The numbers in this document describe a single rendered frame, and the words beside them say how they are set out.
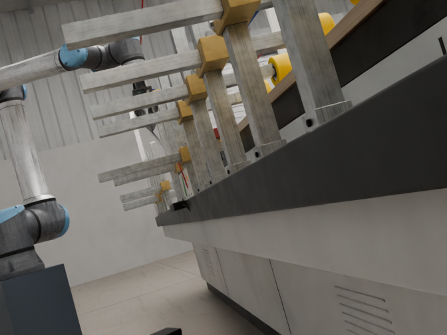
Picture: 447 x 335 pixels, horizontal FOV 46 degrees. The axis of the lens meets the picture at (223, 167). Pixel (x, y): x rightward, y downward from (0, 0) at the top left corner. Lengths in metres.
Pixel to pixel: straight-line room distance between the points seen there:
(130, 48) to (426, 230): 1.60
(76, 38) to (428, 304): 0.71
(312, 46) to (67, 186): 8.99
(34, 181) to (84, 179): 7.19
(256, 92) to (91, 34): 0.26
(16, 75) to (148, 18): 1.39
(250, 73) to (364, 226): 0.35
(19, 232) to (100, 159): 7.43
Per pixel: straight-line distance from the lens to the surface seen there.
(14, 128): 2.37
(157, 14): 0.81
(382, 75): 0.88
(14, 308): 2.09
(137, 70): 1.04
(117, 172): 1.75
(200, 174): 1.55
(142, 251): 9.48
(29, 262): 2.16
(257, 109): 0.82
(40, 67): 2.06
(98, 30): 0.80
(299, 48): 0.59
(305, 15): 0.61
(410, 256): 0.53
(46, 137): 9.67
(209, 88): 1.08
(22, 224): 2.19
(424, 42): 0.78
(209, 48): 1.03
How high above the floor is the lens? 0.65
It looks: 4 degrees up
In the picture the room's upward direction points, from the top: 16 degrees counter-clockwise
